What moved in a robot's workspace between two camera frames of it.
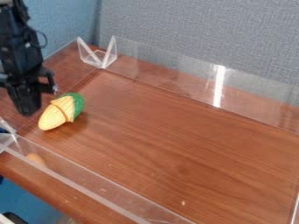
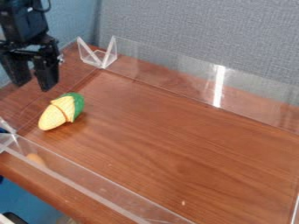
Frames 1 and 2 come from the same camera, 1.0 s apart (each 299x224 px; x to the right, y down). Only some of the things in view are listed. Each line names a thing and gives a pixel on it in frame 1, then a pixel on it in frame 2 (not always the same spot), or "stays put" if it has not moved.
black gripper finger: [18, 91] to [17, 66]
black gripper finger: [27, 96] to [47, 71]
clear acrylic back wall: [250, 80] stays put
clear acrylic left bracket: [7, 136] stays put
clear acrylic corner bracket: [98, 58] stays put
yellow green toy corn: [62, 111] stays put
